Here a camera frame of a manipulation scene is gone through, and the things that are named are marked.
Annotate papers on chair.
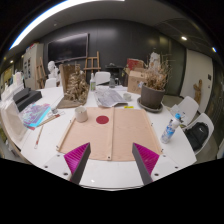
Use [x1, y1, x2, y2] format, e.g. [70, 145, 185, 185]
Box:
[170, 103, 186, 118]

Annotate white cabinet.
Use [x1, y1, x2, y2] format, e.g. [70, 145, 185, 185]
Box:
[22, 43, 44, 91]

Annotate dark wall screen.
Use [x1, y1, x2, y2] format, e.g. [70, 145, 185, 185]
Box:
[47, 32, 90, 64]

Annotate red box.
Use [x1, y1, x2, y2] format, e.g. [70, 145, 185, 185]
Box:
[126, 58, 145, 71]

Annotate golden sculpture on wooden base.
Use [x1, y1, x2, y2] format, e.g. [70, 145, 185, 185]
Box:
[56, 63, 90, 110]

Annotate long ceiling light strip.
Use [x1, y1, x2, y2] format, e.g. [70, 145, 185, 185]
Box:
[9, 0, 124, 51]

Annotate cardboard box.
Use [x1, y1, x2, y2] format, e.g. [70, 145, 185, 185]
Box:
[124, 67, 148, 95]

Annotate wooden easel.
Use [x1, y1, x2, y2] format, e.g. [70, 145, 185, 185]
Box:
[35, 56, 47, 89]
[83, 50, 102, 81]

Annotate purple and blue print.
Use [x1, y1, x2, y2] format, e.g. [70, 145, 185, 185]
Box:
[19, 102, 52, 131]

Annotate newspaper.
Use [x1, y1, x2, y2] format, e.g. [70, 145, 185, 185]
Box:
[93, 87, 128, 108]

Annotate small black flat box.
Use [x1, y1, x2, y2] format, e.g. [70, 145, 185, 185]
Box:
[12, 87, 32, 104]

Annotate clear bottle green label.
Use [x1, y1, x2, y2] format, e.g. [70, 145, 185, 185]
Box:
[89, 72, 97, 92]

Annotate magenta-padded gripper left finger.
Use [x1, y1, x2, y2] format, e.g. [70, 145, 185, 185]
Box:
[42, 142, 92, 185]

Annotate white cup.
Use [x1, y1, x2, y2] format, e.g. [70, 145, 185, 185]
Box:
[74, 105, 89, 124]

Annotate white plaster bust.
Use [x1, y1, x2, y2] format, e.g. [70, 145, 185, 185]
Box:
[47, 60, 60, 81]

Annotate dried plant in dark pot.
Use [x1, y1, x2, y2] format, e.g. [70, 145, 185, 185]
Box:
[139, 54, 173, 110]

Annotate large black flat box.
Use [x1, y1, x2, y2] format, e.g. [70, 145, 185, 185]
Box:
[16, 90, 43, 113]

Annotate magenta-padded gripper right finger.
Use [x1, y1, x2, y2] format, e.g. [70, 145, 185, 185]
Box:
[131, 142, 183, 186]

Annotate white cloth bag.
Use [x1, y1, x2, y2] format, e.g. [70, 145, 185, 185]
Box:
[0, 99, 28, 143]

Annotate wooden mannequin figure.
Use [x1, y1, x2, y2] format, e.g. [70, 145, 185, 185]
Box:
[193, 78, 203, 105]

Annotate beige canvas mat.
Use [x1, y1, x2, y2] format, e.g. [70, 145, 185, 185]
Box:
[56, 106, 163, 163]

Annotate flat round red coaster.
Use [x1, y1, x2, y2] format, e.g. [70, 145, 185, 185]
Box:
[95, 115, 110, 125]

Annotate grey plant saucer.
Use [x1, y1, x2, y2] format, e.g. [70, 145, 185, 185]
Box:
[136, 97, 164, 114]

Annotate white plaster statue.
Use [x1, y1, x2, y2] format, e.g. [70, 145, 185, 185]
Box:
[148, 51, 162, 71]

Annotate black stand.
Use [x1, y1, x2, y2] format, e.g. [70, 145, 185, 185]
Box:
[105, 63, 125, 88]

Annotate white drink bottle blue cap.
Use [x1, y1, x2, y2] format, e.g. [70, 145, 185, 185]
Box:
[160, 113, 184, 145]

